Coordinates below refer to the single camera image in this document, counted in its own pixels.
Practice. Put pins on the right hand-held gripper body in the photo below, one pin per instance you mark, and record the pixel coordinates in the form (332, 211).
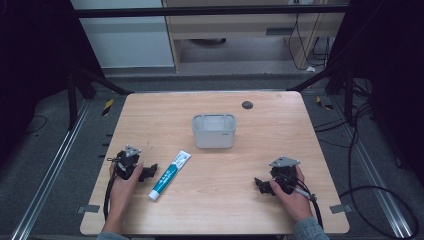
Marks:
(284, 173)

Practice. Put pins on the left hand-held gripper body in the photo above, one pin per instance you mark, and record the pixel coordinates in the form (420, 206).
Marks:
(126, 165)

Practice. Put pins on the white and teal toothpaste tube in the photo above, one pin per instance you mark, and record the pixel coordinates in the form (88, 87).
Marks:
(169, 176)

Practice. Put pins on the grey plastic container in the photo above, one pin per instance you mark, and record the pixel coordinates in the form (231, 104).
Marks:
(214, 131)

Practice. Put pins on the person's left hand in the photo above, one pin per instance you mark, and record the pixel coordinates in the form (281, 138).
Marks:
(122, 193)

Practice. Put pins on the person's right hand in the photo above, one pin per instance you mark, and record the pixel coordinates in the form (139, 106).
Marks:
(293, 203)

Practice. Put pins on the yellow and black tape strip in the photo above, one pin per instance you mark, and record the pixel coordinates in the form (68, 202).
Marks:
(324, 103)
(107, 107)

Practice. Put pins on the grey round table grommet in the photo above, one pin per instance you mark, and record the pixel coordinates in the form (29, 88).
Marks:
(247, 105)

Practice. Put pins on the black metal stand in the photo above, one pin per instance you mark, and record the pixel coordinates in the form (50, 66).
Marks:
(72, 100)
(348, 96)

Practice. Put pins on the white cabinet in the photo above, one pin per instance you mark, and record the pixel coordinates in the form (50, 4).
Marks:
(128, 43)

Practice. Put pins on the light wooden desk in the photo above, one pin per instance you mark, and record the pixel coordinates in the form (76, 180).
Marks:
(233, 30)

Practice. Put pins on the grey table bracket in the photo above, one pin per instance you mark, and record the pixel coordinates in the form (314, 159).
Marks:
(340, 208)
(88, 209)

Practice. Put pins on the silver floor rail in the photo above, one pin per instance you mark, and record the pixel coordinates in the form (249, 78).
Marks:
(370, 170)
(50, 170)

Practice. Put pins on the black horizontal frame bar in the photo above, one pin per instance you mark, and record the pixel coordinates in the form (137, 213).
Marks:
(200, 12)

